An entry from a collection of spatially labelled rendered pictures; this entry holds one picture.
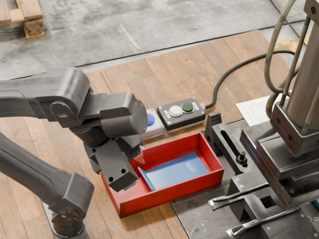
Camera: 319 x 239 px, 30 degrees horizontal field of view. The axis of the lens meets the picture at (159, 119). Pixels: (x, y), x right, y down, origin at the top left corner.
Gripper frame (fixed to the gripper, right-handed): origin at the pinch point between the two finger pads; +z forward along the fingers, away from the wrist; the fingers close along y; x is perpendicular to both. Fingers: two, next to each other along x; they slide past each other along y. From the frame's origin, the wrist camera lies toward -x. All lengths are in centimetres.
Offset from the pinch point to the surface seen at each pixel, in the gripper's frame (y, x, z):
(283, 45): 60, 124, 162
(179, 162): 4.0, 10.2, 24.4
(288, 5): 37.4, -5.5, -20.7
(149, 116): 3.5, 23.7, 20.8
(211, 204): 7.0, -7.1, 17.6
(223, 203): 9.2, -7.7, 18.6
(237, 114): 21.5, 19.9, 35.6
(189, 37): 22, 145, 140
